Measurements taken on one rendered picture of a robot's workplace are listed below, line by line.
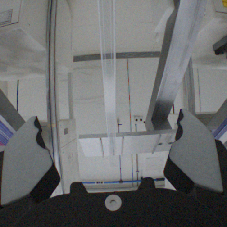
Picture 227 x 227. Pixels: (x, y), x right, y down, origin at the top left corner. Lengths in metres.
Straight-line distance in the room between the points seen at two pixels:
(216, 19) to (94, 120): 1.88
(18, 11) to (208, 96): 2.57
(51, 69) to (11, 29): 0.24
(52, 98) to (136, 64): 1.73
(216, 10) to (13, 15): 0.81
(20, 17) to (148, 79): 1.87
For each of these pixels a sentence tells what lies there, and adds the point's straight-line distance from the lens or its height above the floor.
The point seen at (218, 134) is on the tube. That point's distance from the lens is 0.31.
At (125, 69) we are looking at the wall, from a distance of 2.18.
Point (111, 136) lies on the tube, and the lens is 0.21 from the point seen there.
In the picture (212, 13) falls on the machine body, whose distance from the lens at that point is 0.68.
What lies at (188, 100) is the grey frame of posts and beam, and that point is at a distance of 0.71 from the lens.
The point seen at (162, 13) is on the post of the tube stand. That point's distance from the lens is 0.23.
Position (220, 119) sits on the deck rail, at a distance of 0.60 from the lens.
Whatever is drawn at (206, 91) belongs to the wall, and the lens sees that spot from 2.59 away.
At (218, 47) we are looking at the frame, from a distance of 0.86.
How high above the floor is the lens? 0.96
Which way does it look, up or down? 1 degrees up
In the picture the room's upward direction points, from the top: 177 degrees clockwise
